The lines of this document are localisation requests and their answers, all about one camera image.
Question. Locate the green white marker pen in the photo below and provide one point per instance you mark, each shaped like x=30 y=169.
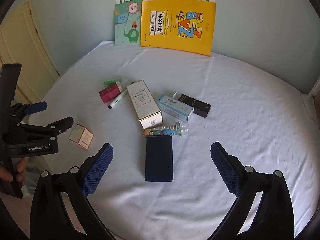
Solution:
x=117 y=101

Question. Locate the red small box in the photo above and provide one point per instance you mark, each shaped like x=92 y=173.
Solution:
x=110 y=93

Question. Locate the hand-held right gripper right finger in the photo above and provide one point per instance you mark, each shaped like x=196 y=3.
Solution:
x=225 y=170

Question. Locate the yellow picture book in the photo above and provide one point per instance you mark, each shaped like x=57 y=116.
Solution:
x=175 y=25

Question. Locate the pale printed cloth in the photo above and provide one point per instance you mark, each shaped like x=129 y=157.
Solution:
x=32 y=177

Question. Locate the pink small box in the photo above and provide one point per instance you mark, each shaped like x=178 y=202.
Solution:
x=81 y=136

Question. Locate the green plastic wrapper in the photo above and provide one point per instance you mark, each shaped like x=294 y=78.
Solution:
x=111 y=82

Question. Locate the black slim box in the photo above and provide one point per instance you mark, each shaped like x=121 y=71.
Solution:
x=197 y=105

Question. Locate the green elephant picture book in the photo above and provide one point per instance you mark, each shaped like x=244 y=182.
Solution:
x=127 y=25

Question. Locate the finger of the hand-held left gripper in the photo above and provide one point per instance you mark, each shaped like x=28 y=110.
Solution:
x=57 y=126
x=37 y=107

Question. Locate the dark blue flat box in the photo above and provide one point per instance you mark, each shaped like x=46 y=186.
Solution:
x=158 y=158

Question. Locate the light blue carton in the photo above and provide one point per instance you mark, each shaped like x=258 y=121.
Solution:
x=175 y=107

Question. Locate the tall white carton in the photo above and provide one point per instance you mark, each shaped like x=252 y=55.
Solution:
x=143 y=102

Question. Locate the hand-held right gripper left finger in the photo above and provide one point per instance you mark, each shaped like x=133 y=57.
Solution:
x=100 y=170

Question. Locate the small white tube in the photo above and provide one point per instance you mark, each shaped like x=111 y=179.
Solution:
x=175 y=95

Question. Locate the cream door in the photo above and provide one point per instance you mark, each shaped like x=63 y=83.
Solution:
x=22 y=50

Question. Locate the person's left hand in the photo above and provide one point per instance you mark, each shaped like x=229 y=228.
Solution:
x=21 y=172

